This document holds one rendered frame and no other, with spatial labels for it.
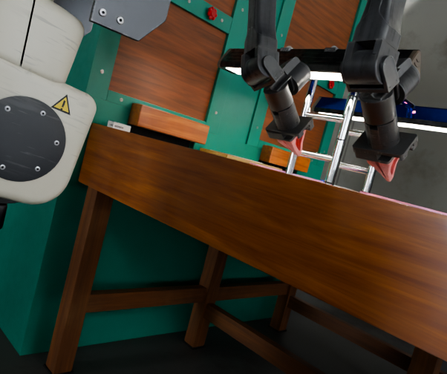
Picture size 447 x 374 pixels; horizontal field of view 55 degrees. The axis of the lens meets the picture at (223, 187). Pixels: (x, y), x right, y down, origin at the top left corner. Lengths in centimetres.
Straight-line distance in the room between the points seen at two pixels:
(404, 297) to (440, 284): 5
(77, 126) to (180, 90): 99
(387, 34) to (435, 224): 31
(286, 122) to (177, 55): 64
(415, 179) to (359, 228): 277
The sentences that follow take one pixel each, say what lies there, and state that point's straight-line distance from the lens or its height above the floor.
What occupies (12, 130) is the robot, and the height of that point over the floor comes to 73.
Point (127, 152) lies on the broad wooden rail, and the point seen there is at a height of 71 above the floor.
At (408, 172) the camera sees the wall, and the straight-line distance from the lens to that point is 349.
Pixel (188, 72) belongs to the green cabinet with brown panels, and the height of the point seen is 102.
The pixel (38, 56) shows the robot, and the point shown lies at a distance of 58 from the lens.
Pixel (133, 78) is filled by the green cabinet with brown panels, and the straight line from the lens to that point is 145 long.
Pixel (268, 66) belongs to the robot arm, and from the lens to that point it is 96.
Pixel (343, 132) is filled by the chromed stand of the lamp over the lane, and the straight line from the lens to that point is 130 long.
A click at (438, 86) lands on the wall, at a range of 358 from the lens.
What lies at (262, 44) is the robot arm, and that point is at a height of 102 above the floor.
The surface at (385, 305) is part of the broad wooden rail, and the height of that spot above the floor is 62.
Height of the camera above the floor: 77
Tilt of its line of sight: 4 degrees down
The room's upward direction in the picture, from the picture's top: 15 degrees clockwise
